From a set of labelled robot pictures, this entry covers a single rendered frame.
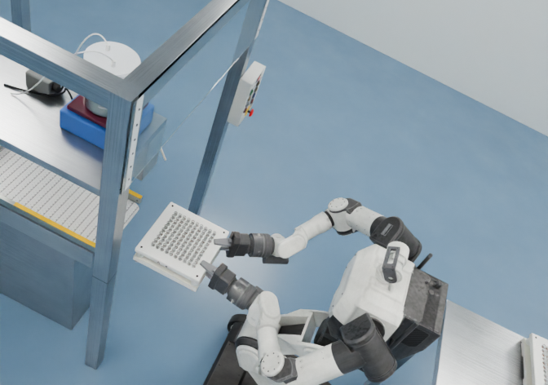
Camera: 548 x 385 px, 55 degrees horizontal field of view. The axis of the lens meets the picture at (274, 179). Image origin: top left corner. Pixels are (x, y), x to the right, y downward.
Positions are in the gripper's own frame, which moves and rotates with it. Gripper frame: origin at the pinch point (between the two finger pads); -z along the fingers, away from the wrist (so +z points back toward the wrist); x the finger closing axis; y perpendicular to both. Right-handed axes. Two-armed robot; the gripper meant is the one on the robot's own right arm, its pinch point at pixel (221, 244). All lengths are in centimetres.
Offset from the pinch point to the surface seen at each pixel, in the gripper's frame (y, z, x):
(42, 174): 36, -63, 12
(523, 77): 213, 307, 50
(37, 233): 14, -62, 19
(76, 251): 6, -49, 17
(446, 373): -49, 80, 5
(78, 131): 16, -51, -35
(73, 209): 21, -51, 12
